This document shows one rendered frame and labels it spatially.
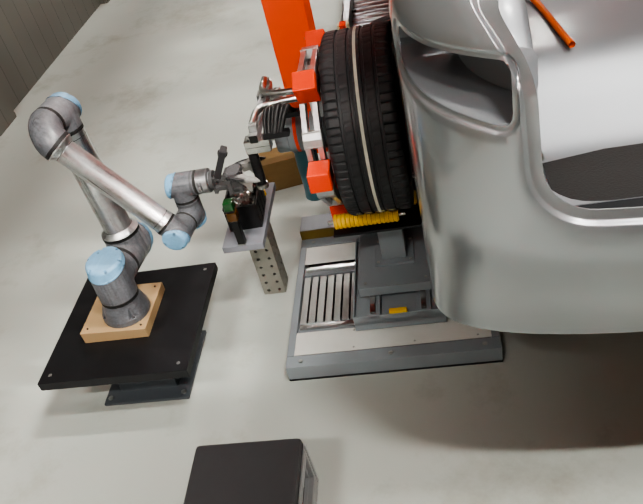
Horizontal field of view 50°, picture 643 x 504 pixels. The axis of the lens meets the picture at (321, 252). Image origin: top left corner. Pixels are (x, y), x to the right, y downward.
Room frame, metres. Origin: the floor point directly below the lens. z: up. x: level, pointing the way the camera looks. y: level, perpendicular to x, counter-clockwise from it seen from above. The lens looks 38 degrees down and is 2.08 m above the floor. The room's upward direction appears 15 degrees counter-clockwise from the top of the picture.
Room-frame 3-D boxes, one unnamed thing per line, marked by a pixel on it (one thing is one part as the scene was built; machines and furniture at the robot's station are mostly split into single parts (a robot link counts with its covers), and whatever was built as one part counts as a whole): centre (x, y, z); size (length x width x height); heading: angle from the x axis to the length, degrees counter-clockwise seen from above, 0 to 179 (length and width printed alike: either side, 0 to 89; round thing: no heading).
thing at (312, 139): (2.25, -0.13, 0.85); 0.54 x 0.07 x 0.54; 167
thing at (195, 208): (2.20, 0.43, 0.69); 0.12 x 0.09 x 0.12; 159
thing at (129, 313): (2.16, 0.80, 0.40); 0.19 x 0.19 x 0.10
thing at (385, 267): (2.22, -0.29, 0.32); 0.40 x 0.30 x 0.28; 167
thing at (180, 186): (2.21, 0.42, 0.81); 0.12 x 0.09 x 0.10; 77
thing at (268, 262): (2.48, 0.24, 0.21); 0.10 x 0.10 x 0.42; 77
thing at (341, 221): (2.11, -0.20, 0.51); 0.29 x 0.06 x 0.06; 77
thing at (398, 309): (2.17, -0.28, 0.13); 0.50 x 0.36 x 0.10; 167
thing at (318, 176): (1.95, -0.06, 0.85); 0.09 x 0.08 x 0.07; 167
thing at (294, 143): (2.27, -0.06, 0.85); 0.21 x 0.14 x 0.14; 77
